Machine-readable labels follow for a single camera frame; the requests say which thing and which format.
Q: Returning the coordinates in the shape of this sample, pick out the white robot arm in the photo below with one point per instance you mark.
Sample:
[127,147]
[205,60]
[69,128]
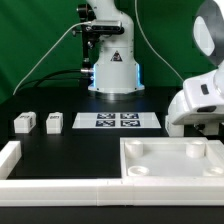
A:
[116,71]

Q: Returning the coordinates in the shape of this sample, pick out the white front fence bar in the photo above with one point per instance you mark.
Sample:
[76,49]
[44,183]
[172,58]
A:
[134,192]

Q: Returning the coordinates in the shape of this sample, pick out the white square tabletop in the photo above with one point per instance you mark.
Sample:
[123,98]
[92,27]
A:
[171,157]

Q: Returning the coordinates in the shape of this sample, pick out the white left fence piece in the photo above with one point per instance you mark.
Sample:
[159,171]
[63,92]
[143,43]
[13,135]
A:
[9,157]

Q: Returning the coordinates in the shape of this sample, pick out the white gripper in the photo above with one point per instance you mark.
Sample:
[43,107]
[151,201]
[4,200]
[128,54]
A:
[200,101]

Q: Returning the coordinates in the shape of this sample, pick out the white marker sheet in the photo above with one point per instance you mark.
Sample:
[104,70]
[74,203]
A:
[118,120]

